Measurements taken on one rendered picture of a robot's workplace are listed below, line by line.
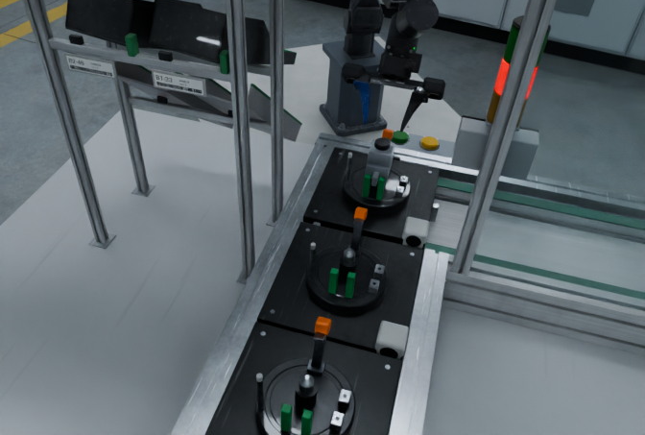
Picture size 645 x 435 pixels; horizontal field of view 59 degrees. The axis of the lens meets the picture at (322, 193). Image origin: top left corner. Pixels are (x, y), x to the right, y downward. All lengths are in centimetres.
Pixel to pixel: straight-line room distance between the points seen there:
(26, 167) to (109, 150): 154
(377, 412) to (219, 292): 42
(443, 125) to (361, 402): 94
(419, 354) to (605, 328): 37
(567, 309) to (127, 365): 77
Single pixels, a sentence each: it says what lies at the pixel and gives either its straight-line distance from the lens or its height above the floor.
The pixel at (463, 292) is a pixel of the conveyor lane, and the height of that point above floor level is 91.
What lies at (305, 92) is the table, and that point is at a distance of 170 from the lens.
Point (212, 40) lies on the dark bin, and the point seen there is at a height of 133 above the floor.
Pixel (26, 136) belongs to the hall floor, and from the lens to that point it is 325.
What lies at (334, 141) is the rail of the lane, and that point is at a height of 95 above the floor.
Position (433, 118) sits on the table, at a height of 86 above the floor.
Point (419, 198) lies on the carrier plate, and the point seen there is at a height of 97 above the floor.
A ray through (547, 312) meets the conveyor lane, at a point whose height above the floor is 91.
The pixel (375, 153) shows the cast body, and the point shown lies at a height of 108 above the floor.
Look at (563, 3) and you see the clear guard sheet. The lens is 81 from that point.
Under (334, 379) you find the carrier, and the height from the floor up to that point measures 99.
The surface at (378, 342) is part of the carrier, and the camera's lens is 91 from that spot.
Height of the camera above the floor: 173
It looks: 41 degrees down
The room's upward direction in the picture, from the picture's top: 4 degrees clockwise
